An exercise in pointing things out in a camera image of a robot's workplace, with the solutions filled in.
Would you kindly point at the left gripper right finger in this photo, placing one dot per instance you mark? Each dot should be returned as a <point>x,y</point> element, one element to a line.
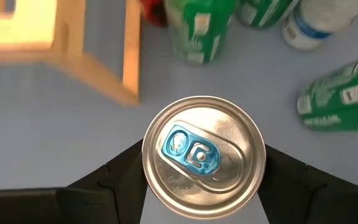
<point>315,202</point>

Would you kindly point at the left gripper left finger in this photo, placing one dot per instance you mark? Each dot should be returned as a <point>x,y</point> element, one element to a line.
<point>73,205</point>

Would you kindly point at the blue silver Red Bull can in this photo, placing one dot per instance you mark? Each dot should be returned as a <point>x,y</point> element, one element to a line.
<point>204,155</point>

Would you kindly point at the wooden slatted shelf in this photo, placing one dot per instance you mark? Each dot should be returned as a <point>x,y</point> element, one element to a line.
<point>131,46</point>

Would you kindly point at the blue table mat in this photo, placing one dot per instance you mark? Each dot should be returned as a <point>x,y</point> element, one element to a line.
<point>57,140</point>

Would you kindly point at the green Sprite can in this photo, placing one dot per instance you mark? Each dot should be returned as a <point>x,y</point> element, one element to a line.
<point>197,31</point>
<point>337,99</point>
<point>259,12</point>

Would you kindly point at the white Celsius can blue palm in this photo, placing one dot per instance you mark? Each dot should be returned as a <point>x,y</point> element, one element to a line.
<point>315,18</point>

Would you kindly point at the red Coca-Cola can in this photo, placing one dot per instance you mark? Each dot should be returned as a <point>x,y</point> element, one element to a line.
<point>154,11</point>

